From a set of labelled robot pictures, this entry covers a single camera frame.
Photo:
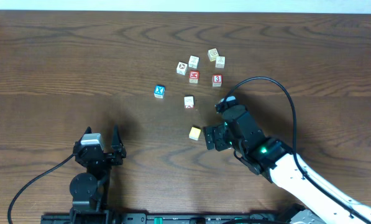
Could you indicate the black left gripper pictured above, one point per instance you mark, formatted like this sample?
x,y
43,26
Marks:
x,y
107,155

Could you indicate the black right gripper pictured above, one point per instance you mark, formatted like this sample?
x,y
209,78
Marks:
x,y
219,130

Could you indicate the yellow top wooden block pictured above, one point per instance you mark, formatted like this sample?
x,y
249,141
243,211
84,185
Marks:
x,y
194,133

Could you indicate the red A wooden block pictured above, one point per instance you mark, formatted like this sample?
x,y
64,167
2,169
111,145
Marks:
x,y
189,102

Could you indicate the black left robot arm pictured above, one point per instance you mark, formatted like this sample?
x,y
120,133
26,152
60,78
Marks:
x,y
90,189

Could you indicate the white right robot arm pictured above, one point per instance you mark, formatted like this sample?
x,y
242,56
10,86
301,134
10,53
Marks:
x,y
280,165

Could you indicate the red number 3 block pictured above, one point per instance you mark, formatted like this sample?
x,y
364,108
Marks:
x,y
216,80

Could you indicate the plain engraved wooden block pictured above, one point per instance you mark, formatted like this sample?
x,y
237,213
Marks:
x,y
220,62

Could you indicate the red M wooden block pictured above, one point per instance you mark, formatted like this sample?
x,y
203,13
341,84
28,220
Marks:
x,y
194,76

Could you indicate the blue X wooden block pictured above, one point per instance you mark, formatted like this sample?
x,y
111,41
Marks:
x,y
159,91

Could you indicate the yellow sided wooden block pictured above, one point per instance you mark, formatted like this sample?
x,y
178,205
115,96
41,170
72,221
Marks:
x,y
212,54

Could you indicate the blue sided wooden block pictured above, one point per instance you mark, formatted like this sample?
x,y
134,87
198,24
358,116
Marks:
x,y
193,62

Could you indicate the brown circle wooden block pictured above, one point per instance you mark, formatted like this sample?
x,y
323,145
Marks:
x,y
181,68

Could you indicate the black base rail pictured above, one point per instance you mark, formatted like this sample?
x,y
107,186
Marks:
x,y
304,216

